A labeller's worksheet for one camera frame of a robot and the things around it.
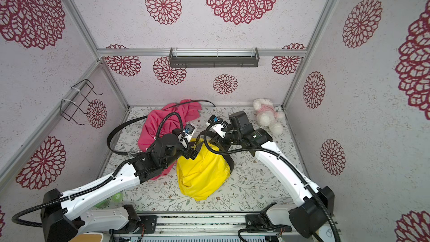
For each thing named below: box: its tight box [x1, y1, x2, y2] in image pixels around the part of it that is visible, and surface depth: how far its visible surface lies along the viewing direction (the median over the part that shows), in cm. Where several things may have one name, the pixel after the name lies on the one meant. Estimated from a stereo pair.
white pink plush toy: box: [253, 98, 285, 136], surface depth 108 cm
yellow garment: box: [176, 137, 231, 202], surface depth 80 cm
